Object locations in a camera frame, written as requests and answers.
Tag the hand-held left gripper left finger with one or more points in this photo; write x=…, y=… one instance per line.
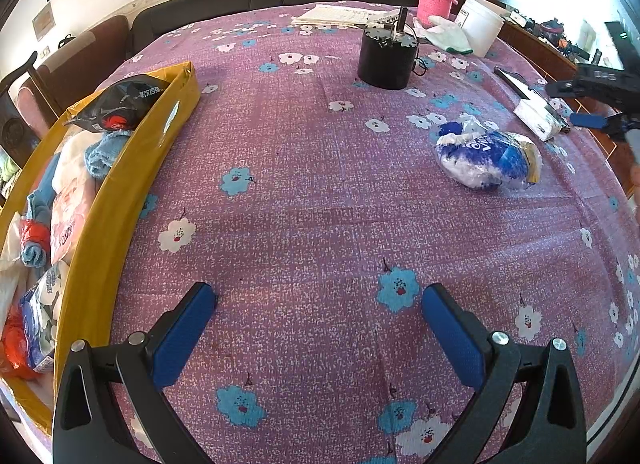
x=180, y=339

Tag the blue towel with red wrap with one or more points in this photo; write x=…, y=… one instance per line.
x=34, y=236

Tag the white paper notebook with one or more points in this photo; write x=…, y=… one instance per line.
x=340, y=15

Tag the white fabric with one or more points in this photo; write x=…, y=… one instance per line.
x=75, y=147

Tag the red plastic bag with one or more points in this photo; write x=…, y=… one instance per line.
x=15, y=349

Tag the white plastic bucket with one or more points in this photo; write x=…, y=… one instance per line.
x=480, y=24

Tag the brown chair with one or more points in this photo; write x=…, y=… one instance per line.
x=85, y=59

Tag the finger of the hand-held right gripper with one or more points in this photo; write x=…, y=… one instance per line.
x=595, y=83
x=590, y=120

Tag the black cylindrical container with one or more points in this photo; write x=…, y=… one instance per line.
x=385, y=57

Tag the pink white pack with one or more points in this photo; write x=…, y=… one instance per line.
x=70, y=209

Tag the purple floral tablecloth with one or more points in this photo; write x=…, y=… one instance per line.
x=310, y=204

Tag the white work glove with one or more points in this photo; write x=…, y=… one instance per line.
x=445, y=34

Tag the yellow cardboard box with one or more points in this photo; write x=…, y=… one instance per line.
x=125, y=194

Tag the blue white plastic pack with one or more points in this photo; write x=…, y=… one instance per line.
x=485, y=159

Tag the small wall plaque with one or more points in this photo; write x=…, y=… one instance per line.
x=43, y=19

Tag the black snack packet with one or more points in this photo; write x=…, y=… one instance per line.
x=125, y=97

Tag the wooden sideboard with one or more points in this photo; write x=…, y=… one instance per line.
x=600, y=109

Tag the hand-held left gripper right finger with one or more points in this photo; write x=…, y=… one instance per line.
x=457, y=339

